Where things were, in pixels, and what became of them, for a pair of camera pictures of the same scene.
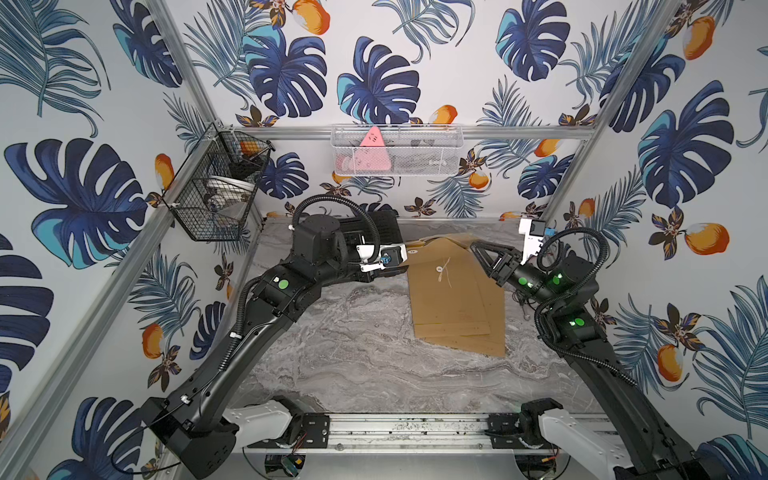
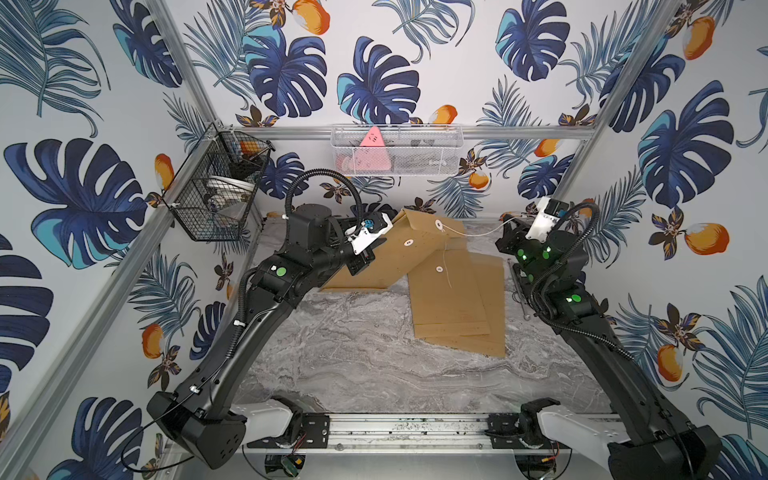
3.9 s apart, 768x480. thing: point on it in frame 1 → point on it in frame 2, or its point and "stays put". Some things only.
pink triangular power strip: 372,154 stays put
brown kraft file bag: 458,243 → 490,277
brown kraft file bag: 493,344 → 445,297
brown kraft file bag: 447,296 → 412,239
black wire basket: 213,195 stays put
